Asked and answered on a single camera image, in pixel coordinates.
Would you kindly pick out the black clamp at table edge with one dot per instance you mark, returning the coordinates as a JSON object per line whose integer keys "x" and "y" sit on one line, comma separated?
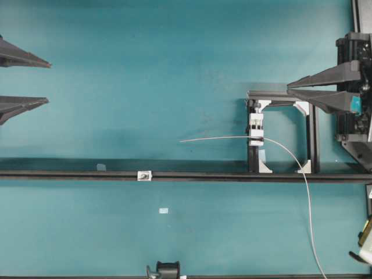
{"x": 164, "y": 271}

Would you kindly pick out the black rail along bottom edge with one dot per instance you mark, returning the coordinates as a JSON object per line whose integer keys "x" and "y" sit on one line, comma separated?
{"x": 344, "y": 276}

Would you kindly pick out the silver corner bracket with hole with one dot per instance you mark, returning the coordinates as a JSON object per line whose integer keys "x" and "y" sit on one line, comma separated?
{"x": 144, "y": 175}

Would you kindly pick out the white tape label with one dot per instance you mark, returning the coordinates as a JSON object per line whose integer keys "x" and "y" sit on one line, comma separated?
{"x": 163, "y": 210}

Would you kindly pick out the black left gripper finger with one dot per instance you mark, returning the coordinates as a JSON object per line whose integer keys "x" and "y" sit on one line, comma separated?
{"x": 12, "y": 106}
{"x": 12, "y": 55}

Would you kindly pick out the translucent tape piece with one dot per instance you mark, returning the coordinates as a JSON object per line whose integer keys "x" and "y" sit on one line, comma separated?
{"x": 101, "y": 167}

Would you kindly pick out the blue tape on gripper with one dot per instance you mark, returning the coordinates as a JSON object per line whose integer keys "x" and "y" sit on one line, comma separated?
{"x": 356, "y": 104}

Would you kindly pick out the yellow black object at edge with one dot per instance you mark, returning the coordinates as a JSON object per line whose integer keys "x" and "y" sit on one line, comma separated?
{"x": 364, "y": 243}

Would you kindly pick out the long black aluminium rail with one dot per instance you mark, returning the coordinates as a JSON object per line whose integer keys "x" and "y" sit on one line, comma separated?
{"x": 174, "y": 176}

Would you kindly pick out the white wire clamp block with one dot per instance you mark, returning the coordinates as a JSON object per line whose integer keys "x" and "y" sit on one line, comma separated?
{"x": 255, "y": 129}

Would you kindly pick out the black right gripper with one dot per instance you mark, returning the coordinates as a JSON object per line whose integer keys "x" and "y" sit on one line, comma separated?
{"x": 352, "y": 76}

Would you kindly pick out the black rectangular profile frame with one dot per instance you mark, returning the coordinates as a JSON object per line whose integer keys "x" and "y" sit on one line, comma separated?
{"x": 257, "y": 101}

